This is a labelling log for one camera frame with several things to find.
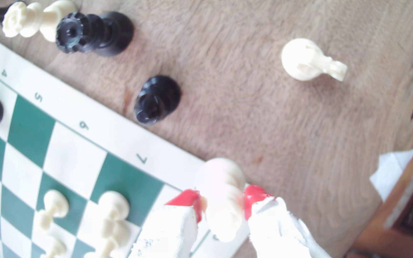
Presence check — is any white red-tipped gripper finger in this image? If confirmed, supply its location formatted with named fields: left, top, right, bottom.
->
left=243, top=184, right=332, bottom=258
left=128, top=189, right=207, bottom=258

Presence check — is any white chess pawn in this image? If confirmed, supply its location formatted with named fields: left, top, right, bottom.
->
left=40, top=236, right=67, bottom=258
left=97, top=190, right=131, bottom=230
left=194, top=158, right=246, bottom=243
left=36, top=189, right=70, bottom=231
left=281, top=38, right=348, bottom=82

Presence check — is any white chess king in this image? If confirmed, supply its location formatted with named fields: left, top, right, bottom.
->
left=84, top=219, right=132, bottom=258

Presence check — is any green white chess mat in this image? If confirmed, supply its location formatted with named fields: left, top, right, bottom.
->
left=0, top=29, right=250, bottom=258

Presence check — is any black chess bishop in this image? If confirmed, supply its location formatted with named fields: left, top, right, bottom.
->
left=134, top=75, right=182, bottom=126

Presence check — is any white crumpled tissue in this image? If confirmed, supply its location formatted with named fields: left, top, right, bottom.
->
left=370, top=149, right=413, bottom=202

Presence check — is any brown wooden frame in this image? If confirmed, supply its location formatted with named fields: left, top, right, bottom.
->
left=346, top=104, right=413, bottom=258

